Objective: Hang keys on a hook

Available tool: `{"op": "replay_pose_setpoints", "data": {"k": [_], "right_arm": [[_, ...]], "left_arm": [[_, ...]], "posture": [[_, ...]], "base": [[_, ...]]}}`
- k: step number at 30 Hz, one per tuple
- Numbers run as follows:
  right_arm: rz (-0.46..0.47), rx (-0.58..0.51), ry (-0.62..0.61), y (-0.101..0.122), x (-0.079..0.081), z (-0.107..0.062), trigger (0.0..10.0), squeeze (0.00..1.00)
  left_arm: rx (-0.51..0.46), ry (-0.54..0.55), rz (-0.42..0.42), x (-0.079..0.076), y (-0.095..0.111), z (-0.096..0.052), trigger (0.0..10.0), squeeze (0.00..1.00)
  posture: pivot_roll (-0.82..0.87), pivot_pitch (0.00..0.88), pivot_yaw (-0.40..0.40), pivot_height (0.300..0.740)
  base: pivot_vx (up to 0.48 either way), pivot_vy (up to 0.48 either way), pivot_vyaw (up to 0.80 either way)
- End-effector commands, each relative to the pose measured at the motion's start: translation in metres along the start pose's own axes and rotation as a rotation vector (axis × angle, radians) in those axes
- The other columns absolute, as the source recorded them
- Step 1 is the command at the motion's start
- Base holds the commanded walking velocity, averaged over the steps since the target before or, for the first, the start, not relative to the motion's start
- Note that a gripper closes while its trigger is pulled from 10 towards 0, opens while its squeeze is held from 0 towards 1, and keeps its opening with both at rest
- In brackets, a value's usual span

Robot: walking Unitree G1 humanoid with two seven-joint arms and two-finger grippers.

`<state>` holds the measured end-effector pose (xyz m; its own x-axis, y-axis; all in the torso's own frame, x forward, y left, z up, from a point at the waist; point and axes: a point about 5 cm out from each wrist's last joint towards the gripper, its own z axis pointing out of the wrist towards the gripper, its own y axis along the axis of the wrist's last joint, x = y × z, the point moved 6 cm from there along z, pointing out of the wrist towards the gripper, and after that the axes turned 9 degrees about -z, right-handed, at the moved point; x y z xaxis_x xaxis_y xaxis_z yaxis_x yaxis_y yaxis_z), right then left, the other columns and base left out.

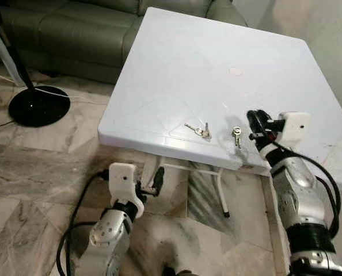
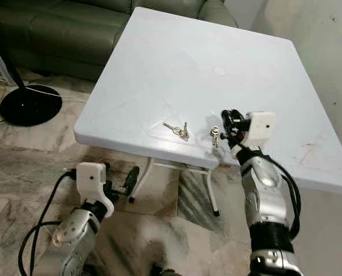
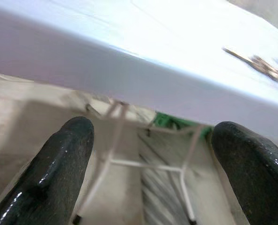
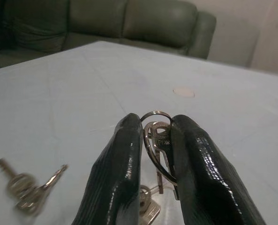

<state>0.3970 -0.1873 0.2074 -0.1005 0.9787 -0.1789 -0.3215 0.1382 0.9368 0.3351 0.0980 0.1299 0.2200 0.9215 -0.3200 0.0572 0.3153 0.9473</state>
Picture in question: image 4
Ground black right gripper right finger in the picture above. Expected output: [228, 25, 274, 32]
[171, 114, 267, 225]

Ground silver keys with round heads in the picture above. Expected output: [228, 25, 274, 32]
[136, 184, 161, 225]

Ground round beige table spot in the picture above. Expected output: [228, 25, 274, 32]
[172, 87, 196, 98]

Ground silver key ring with keys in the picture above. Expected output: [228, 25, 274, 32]
[140, 110, 180, 201]

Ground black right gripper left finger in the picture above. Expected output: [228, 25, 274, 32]
[70, 112, 144, 225]

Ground green leather sofa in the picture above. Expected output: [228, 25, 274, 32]
[0, 0, 217, 71]

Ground silver key bunch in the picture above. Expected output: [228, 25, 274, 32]
[0, 158, 69, 218]

